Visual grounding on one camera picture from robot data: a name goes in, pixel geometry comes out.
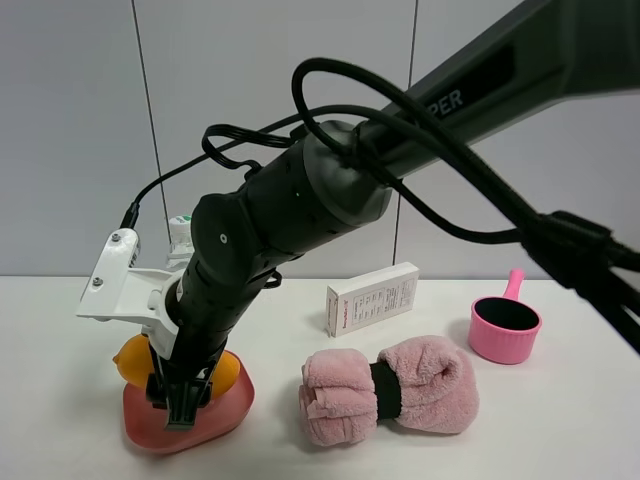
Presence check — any white cardboard box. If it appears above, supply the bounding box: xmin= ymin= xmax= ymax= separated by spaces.
xmin=325 ymin=262 xmax=419 ymax=338

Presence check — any orange toy mango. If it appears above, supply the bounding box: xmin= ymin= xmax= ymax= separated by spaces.
xmin=113 ymin=334 xmax=240 ymax=399

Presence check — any pink toy saucepan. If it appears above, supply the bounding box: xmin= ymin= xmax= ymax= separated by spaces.
xmin=468 ymin=269 xmax=542 ymax=365

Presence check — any pink plastic plate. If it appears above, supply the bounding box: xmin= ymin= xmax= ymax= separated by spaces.
xmin=123 ymin=351 xmax=255 ymax=455

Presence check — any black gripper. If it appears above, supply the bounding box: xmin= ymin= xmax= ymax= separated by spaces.
xmin=145 ymin=259 xmax=275 ymax=431

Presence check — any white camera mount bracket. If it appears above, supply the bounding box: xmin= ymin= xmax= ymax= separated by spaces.
xmin=76 ymin=228 xmax=181 ymax=360

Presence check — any black braided cable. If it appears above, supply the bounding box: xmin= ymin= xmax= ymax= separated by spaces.
xmin=121 ymin=58 xmax=640 ymax=357

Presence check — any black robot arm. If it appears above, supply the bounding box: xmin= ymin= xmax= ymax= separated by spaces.
xmin=147 ymin=1 xmax=639 ymax=430

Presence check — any clear water bottle green label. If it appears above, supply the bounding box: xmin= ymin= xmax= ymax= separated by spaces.
xmin=166 ymin=215 xmax=194 ymax=271

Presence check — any rolled pink towel black band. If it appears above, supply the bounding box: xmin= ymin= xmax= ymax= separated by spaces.
xmin=299 ymin=335 xmax=479 ymax=447

